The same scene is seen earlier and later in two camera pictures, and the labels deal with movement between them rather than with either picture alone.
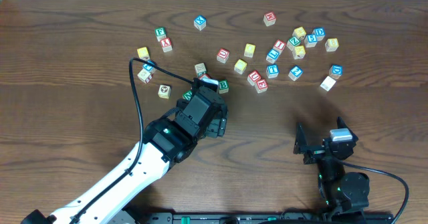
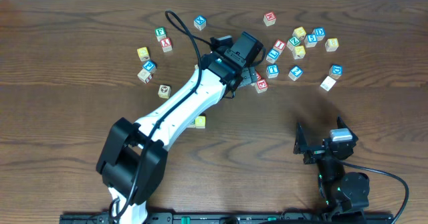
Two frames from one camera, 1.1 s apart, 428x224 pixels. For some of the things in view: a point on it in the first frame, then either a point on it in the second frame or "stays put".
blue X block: x=200 y=23 stays put
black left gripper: x=207 y=90 to x=249 y=77
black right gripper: x=316 y=152 stays put
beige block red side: x=144 y=75 stays put
